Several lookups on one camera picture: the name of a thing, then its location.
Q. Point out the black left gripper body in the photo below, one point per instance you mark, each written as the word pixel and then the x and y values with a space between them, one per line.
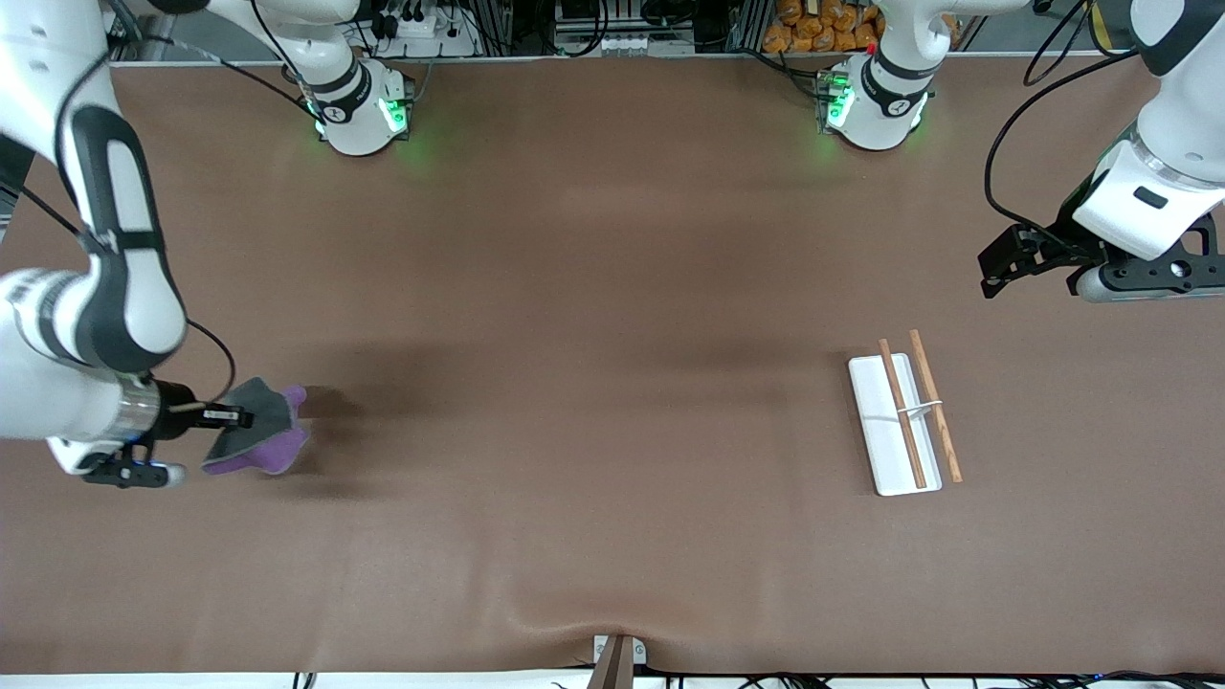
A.
pixel 1065 238

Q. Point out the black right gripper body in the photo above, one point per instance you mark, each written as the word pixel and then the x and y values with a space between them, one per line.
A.
pixel 173 406

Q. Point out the grey and purple towel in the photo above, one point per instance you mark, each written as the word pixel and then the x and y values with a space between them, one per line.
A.
pixel 273 450

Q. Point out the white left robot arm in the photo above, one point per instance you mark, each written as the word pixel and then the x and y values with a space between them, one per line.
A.
pixel 1177 124

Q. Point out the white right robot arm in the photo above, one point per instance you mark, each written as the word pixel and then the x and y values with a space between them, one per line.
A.
pixel 124 287

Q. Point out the wooden rack rod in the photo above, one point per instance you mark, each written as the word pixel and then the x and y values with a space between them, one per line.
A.
pixel 904 421

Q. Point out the white rack base tray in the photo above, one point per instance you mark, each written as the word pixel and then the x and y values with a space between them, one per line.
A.
pixel 885 431

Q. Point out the wooden chopsticks pair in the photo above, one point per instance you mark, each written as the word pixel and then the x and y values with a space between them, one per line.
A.
pixel 943 431

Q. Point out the orange snack packet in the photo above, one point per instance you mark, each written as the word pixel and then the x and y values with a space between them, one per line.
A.
pixel 842 17
pixel 790 11
pixel 777 38
pixel 824 39

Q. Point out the brown table mat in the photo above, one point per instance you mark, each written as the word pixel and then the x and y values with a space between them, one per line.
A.
pixel 612 383

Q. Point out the white power strip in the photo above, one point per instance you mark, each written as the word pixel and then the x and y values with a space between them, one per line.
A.
pixel 421 29

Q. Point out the white terminal block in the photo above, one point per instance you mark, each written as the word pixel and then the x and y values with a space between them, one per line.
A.
pixel 624 44

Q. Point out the aluminium frame post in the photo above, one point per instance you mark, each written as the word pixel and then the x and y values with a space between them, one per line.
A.
pixel 745 24
pixel 500 24

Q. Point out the aluminium frame profile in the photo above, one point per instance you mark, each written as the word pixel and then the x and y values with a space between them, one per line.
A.
pixel 124 38

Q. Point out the front camera mount bracket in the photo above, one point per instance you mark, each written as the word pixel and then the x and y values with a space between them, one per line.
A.
pixel 612 670

